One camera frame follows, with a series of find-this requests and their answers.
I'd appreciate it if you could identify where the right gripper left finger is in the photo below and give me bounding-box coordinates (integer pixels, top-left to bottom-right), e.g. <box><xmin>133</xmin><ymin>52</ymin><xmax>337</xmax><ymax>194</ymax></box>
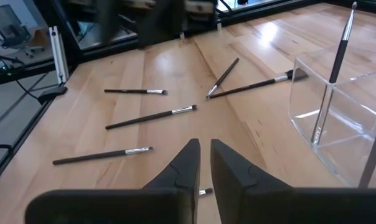
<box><xmin>24</xmin><ymin>139</ymin><xmax>202</xmax><ymax>224</ymax></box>

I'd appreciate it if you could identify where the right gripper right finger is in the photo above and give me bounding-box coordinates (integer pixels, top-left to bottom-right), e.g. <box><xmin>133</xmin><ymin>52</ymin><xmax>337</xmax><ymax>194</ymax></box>
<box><xmin>210</xmin><ymin>139</ymin><xmax>376</xmax><ymax>224</ymax></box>

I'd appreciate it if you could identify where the black foundation brush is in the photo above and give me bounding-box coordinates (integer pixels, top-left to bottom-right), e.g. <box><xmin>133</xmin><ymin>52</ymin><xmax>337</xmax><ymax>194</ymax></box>
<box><xmin>208</xmin><ymin>67</ymin><xmax>309</xmax><ymax>100</ymax></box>

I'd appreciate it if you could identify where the clear acrylic brush organizer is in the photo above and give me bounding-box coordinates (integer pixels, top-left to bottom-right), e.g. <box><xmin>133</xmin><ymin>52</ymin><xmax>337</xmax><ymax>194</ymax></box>
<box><xmin>288</xmin><ymin>43</ymin><xmax>376</xmax><ymax>189</ymax></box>

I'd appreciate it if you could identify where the grey office chair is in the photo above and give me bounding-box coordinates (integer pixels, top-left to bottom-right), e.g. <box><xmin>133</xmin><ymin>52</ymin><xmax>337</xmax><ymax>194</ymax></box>
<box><xmin>0</xmin><ymin>4</ymin><xmax>45</xmax><ymax>58</ymax></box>

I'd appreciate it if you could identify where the black bracket foot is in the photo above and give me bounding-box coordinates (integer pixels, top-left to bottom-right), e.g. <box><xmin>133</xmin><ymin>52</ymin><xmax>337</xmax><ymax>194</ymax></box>
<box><xmin>37</xmin><ymin>86</ymin><xmax>69</xmax><ymax>105</ymax></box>

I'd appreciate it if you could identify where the silver aluminium bracket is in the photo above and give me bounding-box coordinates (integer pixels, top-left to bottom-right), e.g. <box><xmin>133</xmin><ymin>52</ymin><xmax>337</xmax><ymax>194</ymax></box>
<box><xmin>49</xmin><ymin>26</ymin><xmax>70</xmax><ymax>84</ymax></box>

